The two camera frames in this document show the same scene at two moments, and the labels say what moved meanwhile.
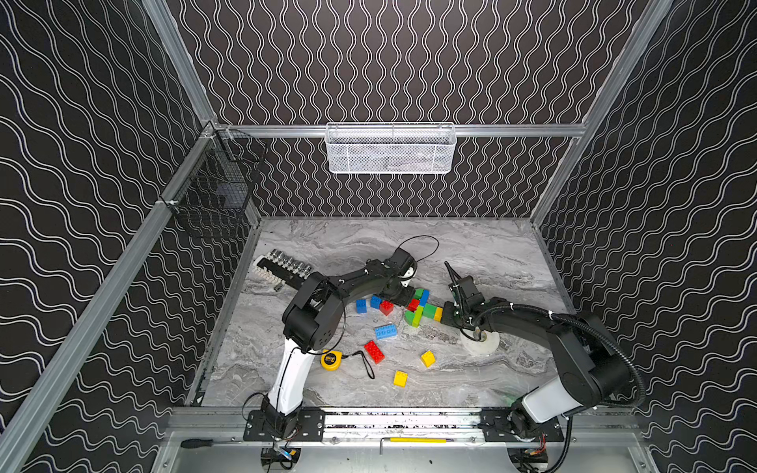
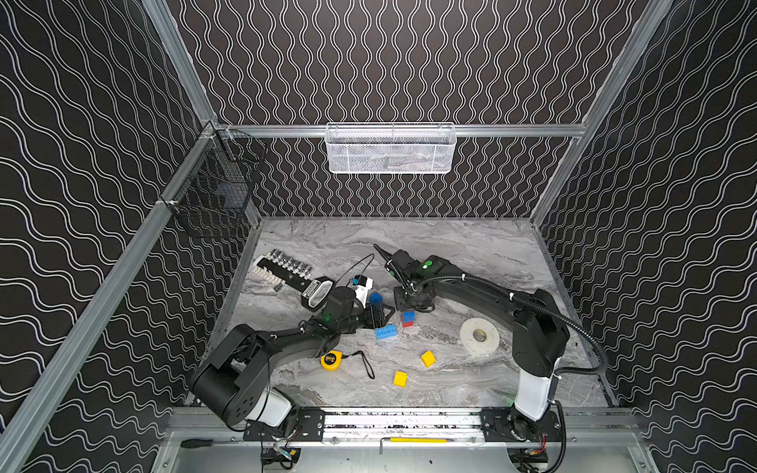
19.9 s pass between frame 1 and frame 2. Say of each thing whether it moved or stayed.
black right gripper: moved
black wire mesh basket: stayed
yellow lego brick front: stayed
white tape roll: stayed
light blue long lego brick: stayed
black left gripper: moved
